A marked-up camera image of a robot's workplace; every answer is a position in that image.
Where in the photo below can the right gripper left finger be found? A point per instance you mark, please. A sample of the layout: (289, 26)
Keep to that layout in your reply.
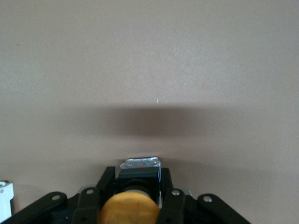
(91, 203)

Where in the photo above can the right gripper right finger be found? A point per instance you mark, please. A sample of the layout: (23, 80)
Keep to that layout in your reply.
(171, 203)

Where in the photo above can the yellow push button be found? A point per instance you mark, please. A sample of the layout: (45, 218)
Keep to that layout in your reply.
(129, 207)

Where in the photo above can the white circuit breaker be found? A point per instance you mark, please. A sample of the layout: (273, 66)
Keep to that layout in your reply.
(5, 200)

